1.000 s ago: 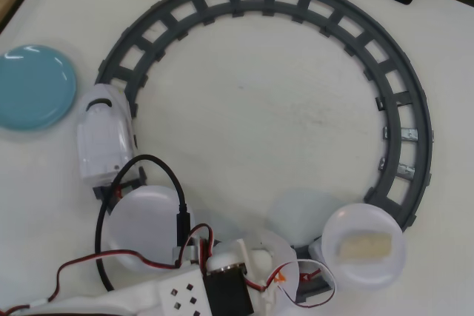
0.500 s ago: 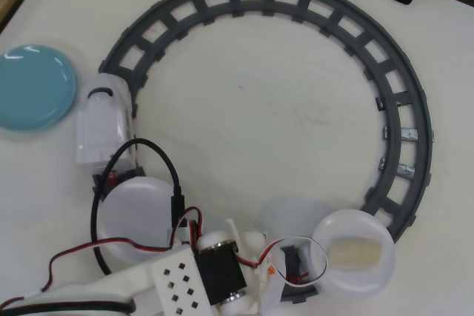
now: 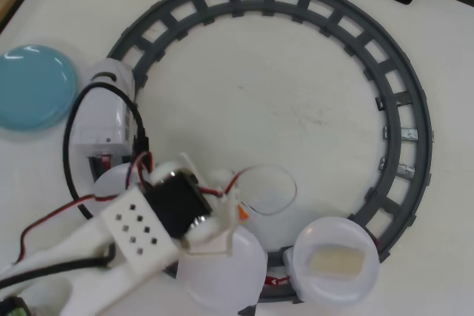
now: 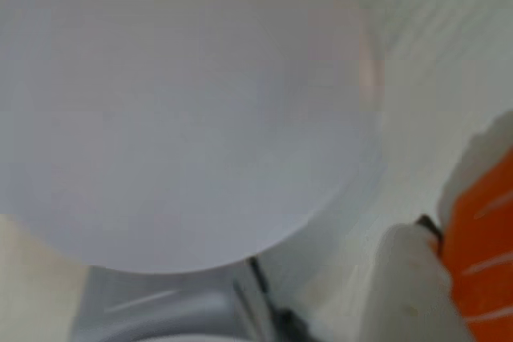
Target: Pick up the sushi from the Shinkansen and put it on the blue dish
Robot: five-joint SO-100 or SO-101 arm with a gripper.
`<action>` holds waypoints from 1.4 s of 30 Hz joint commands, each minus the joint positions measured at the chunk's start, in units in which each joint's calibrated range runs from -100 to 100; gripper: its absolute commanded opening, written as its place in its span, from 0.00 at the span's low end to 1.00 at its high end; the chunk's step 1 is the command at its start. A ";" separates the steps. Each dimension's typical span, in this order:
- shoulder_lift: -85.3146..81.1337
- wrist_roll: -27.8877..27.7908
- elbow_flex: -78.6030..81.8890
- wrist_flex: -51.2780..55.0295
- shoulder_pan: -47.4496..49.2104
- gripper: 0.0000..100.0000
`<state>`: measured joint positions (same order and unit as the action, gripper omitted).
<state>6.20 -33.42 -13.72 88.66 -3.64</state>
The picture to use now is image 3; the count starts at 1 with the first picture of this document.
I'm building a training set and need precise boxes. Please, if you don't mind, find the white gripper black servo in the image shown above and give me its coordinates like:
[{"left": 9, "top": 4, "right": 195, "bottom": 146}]
[{"left": 146, "top": 152, "right": 241, "bottom": 257}]

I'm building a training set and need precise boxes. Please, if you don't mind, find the beige rice sushi toy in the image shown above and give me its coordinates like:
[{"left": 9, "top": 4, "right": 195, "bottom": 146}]
[{"left": 309, "top": 249, "right": 364, "bottom": 279}]

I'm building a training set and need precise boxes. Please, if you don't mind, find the white Shinkansen toy locomotive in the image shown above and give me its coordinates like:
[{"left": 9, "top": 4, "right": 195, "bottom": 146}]
[{"left": 73, "top": 58, "right": 135, "bottom": 157}]

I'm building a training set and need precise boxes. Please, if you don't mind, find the blue round dish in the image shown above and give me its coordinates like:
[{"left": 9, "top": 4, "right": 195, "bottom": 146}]
[{"left": 0, "top": 44, "right": 79, "bottom": 132}]

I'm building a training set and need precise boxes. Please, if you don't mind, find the looped red black servo cable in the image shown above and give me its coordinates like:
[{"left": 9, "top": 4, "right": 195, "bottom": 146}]
[{"left": 201, "top": 165, "right": 298, "bottom": 217}]

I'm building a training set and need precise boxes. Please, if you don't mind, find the white perforated camera box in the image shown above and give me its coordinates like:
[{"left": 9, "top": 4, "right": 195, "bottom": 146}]
[{"left": 101, "top": 186, "right": 179, "bottom": 277}]

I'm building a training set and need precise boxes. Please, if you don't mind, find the thick black camera cable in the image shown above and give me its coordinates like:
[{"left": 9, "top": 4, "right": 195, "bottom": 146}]
[{"left": 0, "top": 81, "right": 150, "bottom": 289}]

